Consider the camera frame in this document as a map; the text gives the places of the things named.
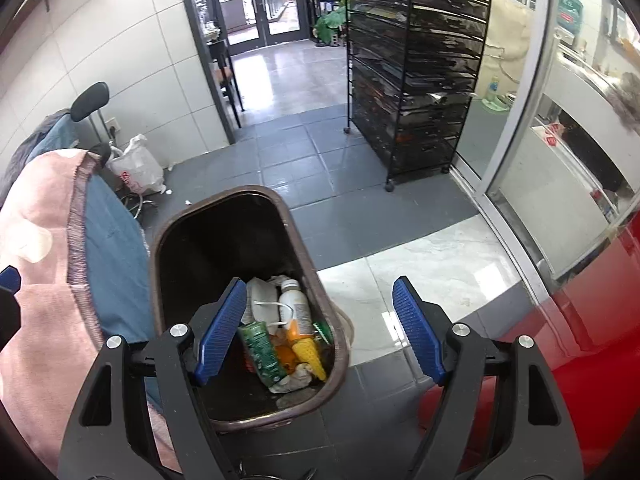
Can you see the background goods shelf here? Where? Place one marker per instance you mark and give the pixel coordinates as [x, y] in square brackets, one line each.
[325, 0]

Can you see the blue denim cloth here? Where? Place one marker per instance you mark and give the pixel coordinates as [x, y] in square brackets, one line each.
[115, 260]

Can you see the red glossy furniture panel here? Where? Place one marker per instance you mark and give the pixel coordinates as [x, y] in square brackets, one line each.
[590, 360]

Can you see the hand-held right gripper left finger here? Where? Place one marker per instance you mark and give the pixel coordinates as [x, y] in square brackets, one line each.
[220, 332]

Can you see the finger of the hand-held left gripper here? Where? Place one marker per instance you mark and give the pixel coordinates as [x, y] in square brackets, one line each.
[9, 277]

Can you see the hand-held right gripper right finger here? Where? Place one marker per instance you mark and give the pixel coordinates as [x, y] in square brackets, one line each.
[417, 332]

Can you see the small black side table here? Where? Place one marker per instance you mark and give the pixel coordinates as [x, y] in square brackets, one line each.
[217, 46]

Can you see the glass double entrance door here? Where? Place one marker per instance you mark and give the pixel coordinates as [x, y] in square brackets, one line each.
[260, 0]

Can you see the white face mask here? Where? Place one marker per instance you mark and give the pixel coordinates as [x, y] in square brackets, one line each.
[260, 295]

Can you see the yellow corn cob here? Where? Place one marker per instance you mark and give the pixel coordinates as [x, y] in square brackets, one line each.
[310, 357]

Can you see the brown plastic trash bin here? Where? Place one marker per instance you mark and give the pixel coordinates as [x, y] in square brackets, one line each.
[200, 240]

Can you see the white plastic shopping bag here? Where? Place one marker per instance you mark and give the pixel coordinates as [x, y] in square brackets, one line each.
[137, 167]

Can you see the white wall socket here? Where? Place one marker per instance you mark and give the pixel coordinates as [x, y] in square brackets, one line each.
[111, 126]

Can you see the orange foam fruit net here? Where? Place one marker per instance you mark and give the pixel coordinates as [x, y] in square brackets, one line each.
[285, 355]

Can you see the wooden wall shelf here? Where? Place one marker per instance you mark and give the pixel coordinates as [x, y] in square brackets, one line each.
[35, 0]

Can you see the black office chair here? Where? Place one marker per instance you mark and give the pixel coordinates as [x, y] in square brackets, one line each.
[90, 100]

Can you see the pet water dispenser bottle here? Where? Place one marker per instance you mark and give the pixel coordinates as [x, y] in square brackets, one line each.
[493, 91]

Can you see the small green wrapper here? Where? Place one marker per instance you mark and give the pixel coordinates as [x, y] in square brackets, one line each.
[322, 332]

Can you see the green potted plant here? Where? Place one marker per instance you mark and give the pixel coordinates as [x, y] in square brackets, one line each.
[330, 22]

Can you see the aluminium sliding glass door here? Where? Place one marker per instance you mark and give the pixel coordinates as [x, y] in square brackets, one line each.
[532, 60]

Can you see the white plastic bottle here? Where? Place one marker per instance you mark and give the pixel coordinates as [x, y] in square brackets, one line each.
[295, 305]

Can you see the pink blanket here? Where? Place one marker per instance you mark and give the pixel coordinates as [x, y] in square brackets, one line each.
[40, 320]

